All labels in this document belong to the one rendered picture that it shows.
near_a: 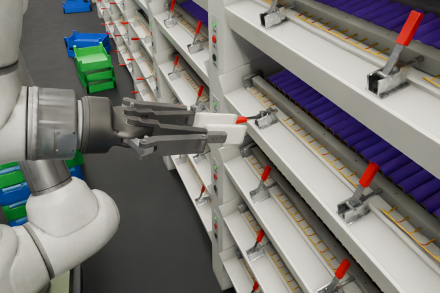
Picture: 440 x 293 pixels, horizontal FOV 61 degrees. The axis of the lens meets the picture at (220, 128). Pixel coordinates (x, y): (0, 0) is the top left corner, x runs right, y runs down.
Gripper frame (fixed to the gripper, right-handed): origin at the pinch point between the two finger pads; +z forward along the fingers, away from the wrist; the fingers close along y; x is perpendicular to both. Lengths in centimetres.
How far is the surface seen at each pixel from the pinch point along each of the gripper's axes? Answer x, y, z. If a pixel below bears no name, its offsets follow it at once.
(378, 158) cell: 1.4, 10.8, 22.5
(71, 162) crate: -64, -83, -13
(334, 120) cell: 1.6, -1.2, 23.2
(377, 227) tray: -4.1, 19.5, 17.0
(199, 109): -24, -53, 21
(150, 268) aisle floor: -84, -44, 13
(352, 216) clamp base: -4.2, 16.8, 14.9
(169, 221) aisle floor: -81, -64, 25
